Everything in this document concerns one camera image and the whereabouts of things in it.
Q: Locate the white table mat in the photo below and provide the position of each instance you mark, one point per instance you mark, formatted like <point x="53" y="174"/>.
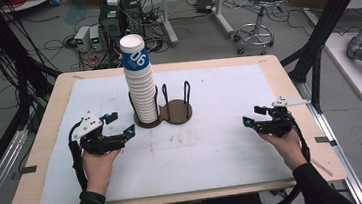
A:
<point x="191" y="161"/>

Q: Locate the white platform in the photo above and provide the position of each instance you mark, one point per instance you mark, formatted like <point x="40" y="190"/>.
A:
<point x="357" y="78"/>

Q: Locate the person's left hand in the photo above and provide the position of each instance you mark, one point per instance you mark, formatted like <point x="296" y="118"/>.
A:
<point x="97" y="172"/>

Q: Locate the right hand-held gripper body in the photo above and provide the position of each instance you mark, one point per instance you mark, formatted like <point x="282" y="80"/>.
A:
<point x="281" y="124"/>

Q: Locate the black box on floor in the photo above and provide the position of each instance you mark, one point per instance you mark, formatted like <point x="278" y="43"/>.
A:
<point x="204" y="2"/>

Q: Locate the stack of paper cups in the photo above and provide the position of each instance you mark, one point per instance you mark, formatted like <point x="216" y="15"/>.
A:
<point x="142" y="95"/>

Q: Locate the grey bench power supply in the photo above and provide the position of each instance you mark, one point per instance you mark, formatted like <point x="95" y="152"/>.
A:
<point x="81" y="38"/>
<point x="95" y="37"/>

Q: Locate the black wristband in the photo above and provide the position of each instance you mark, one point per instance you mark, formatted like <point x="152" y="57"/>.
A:
<point x="92" y="197"/>

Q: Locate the black tape piece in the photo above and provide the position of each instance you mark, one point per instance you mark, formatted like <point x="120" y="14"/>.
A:
<point x="28" y="169"/>
<point x="323" y="139"/>

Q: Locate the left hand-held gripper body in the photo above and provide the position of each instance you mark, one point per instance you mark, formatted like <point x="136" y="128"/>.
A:
<point x="87" y="126"/>

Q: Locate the person's right hand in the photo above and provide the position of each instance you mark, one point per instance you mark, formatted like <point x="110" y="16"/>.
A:
<point x="290" y="150"/>

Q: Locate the white desk leg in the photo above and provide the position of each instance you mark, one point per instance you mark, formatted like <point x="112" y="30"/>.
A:
<point x="168" y="19"/>
<point x="220" y="7"/>

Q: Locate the black metal frame post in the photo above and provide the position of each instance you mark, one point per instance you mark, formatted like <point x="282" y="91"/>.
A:
<point x="325" y="21"/>

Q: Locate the black computer tower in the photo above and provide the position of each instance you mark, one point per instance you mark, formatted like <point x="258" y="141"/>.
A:
<point x="116" y="24"/>

